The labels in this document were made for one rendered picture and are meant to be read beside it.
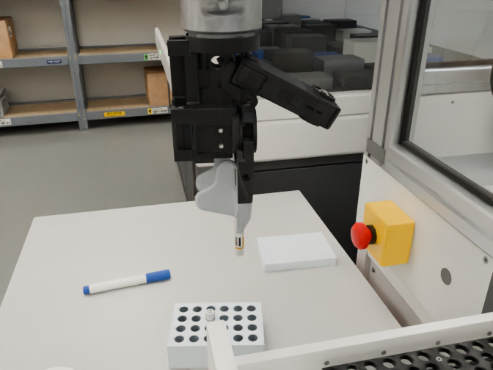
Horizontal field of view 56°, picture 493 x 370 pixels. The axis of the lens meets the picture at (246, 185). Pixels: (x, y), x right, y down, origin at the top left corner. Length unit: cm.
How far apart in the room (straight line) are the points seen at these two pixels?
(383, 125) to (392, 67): 9
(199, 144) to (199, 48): 9
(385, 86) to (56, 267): 62
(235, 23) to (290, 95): 9
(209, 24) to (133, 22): 397
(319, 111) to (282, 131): 65
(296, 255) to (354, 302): 13
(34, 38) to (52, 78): 35
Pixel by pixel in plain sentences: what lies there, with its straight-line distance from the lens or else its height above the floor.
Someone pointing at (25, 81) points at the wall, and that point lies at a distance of 451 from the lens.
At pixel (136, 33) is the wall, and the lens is 440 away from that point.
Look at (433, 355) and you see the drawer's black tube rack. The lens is 50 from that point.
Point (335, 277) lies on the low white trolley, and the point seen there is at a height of 76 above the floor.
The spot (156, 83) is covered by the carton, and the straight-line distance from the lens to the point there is 404.
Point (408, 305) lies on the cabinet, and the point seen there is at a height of 77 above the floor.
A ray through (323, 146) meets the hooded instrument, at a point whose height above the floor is 83.
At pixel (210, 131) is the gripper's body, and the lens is 45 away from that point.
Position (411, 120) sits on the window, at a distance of 71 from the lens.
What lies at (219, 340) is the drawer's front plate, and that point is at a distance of 44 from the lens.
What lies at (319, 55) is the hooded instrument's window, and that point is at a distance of 112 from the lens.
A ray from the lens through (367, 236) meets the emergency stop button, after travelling 69.
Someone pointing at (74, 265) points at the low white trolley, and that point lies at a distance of 88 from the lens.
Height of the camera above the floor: 124
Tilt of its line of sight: 25 degrees down
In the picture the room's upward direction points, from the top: straight up
